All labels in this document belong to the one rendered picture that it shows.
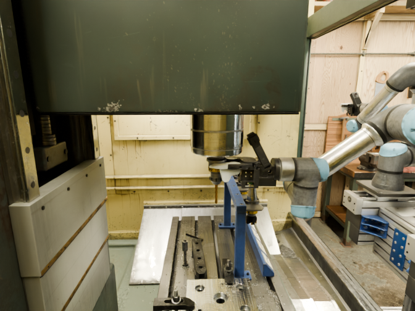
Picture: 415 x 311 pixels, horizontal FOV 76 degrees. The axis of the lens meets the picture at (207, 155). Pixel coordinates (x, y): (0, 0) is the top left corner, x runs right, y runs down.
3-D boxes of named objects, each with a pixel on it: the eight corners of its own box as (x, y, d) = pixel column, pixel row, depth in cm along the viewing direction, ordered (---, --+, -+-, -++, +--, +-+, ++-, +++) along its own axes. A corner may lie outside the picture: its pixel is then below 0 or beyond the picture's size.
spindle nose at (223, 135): (193, 146, 89) (192, 110, 87) (241, 147, 88) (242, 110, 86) (186, 157, 74) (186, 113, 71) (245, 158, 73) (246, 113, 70)
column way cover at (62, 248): (114, 271, 115) (104, 156, 104) (60, 390, 69) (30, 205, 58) (103, 271, 115) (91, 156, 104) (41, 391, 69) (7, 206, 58)
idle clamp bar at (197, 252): (201, 250, 132) (201, 238, 130) (208, 286, 107) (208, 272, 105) (191, 250, 131) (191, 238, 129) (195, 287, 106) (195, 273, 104)
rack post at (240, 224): (249, 272, 115) (251, 208, 109) (251, 280, 110) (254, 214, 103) (226, 273, 115) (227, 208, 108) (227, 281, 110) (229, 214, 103)
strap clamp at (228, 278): (230, 281, 110) (230, 248, 106) (234, 306, 97) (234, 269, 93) (222, 281, 109) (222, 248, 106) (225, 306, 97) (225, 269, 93)
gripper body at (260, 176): (239, 188, 80) (278, 188, 80) (240, 160, 78) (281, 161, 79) (235, 180, 87) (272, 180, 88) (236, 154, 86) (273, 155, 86)
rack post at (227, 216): (234, 224, 158) (236, 176, 151) (236, 228, 153) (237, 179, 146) (218, 224, 158) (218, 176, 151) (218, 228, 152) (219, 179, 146)
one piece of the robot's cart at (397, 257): (390, 260, 132) (396, 227, 128) (403, 271, 124) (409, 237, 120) (388, 260, 132) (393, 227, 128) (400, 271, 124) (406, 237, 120)
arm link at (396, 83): (413, 71, 123) (350, 137, 162) (431, 71, 126) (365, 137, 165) (399, 55, 129) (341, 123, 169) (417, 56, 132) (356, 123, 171)
